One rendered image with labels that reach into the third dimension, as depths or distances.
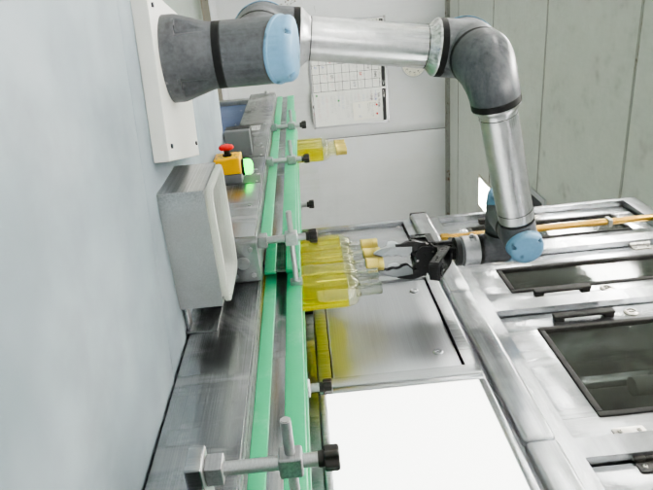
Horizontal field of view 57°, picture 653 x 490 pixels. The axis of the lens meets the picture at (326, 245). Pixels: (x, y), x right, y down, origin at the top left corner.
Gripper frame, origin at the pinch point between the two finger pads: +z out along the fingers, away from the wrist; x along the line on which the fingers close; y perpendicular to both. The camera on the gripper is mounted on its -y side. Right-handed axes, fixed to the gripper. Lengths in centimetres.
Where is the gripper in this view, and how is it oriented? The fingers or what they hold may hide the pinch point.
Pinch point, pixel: (380, 262)
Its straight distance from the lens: 145.9
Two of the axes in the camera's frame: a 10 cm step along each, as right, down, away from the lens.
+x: -0.9, -9.1, -4.0
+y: -0.5, -3.9, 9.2
